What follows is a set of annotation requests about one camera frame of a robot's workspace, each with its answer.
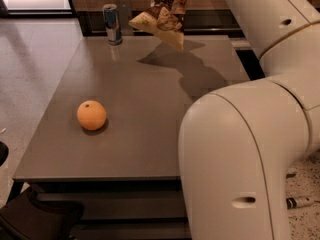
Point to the brown yellow chip bag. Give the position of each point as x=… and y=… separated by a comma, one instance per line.
x=165, y=20

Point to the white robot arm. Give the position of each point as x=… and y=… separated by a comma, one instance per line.
x=237, y=143

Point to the red bull can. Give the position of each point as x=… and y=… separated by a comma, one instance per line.
x=112, y=25

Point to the orange fruit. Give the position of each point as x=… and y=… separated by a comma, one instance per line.
x=91, y=115

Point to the grey table drawer unit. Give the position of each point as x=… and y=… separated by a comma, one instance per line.
x=123, y=210

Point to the white power strip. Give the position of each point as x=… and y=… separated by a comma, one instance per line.
x=299, y=202

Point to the black object at left edge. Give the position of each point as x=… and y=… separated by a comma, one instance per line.
x=4, y=151

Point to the dark chair seat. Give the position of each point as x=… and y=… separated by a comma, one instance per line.
x=27, y=218

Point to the left metal bracket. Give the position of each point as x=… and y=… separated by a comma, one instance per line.
x=125, y=15

